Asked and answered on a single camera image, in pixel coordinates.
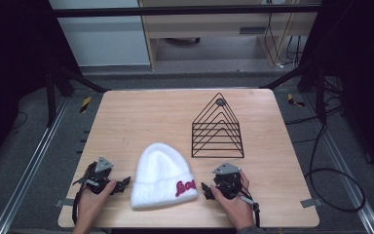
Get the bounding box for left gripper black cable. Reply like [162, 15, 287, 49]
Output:
[71, 187, 89, 226]

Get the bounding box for hanging cables under desk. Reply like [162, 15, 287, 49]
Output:
[263, 0, 305, 70]

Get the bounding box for grey metal table bracket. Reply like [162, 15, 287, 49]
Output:
[299, 197, 323, 210]
[54, 198, 76, 209]

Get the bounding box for person's left hand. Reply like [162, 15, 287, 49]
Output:
[76, 178, 118, 230]

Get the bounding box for white cabinet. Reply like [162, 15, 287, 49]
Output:
[48, 0, 152, 67]

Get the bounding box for black triangular wire rack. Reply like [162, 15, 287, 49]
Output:
[191, 92, 245, 160]

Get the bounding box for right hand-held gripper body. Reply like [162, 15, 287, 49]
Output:
[211, 162, 243, 201]

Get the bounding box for yellow black tape strip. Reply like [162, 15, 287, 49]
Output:
[79, 96, 93, 114]
[286, 93, 306, 108]

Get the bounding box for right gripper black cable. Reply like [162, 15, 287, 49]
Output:
[240, 194, 262, 228]

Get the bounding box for aluminium floor rail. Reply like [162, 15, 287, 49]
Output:
[301, 92, 374, 234]
[0, 97, 70, 234]

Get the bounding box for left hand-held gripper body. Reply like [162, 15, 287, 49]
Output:
[73, 156, 117, 196]

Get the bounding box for light wooden desk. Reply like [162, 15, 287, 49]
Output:
[137, 0, 322, 71]

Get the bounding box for long black floor cable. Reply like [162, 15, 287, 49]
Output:
[284, 77, 367, 214]

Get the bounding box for black metal frame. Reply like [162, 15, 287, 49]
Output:
[44, 3, 327, 128]

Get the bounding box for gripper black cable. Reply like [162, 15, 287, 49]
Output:
[71, 187, 89, 226]
[240, 194, 262, 228]

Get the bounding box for white fluffy beanie hat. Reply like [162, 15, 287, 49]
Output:
[130, 141, 199, 210]

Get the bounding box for person's right hand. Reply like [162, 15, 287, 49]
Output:
[209, 171, 256, 232]

